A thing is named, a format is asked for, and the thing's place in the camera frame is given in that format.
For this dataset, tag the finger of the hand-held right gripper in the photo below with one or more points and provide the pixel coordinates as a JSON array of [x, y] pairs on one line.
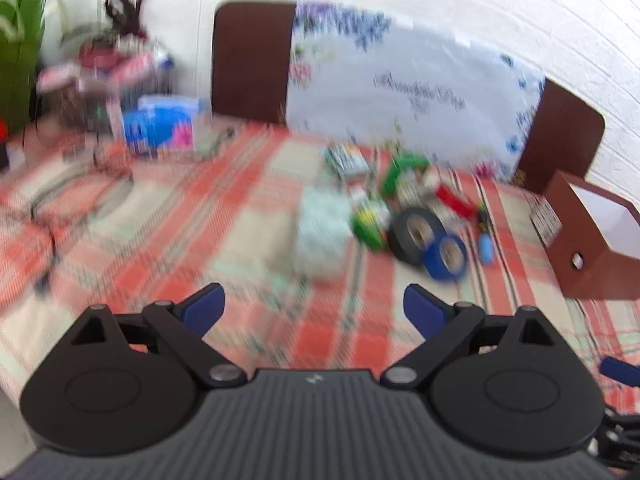
[[620, 371]]

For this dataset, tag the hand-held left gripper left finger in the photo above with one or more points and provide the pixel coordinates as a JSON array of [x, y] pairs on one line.
[[202, 307]]

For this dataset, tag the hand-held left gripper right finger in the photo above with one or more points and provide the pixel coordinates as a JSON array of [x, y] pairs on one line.
[[425, 310]]

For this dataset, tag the blue tape roll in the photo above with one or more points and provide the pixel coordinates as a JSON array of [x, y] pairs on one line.
[[435, 262]]

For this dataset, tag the black tape roll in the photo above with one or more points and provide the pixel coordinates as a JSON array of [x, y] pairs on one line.
[[400, 240]]

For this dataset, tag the brown cardboard box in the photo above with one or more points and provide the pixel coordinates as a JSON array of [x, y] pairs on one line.
[[595, 260]]

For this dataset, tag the red plaid tablecloth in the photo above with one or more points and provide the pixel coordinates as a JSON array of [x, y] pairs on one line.
[[225, 240]]

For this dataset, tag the blue capped pen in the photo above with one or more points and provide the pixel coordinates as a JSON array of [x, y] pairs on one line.
[[485, 250]]

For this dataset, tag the green yellow packet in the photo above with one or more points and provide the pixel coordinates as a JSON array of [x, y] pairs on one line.
[[370, 227]]

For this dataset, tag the red packet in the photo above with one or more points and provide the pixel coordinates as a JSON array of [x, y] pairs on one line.
[[455, 201]]

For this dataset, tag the white plastic packet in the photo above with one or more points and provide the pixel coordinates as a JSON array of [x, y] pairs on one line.
[[320, 230]]

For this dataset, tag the small grey box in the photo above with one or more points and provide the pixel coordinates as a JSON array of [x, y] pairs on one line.
[[346, 160]]

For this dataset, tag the blue tissue box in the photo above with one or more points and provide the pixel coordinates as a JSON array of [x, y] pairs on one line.
[[157, 127]]

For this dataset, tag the white floral plastic cover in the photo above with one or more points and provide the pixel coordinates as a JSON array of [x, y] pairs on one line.
[[400, 95]]

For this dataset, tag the brown chair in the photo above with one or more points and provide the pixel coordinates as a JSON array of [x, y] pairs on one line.
[[250, 60], [565, 135]]

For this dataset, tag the pile of clutter items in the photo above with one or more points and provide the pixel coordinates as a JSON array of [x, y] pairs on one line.
[[110, 65]]

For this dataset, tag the green bag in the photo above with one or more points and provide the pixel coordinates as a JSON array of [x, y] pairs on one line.
[[20, 60]]

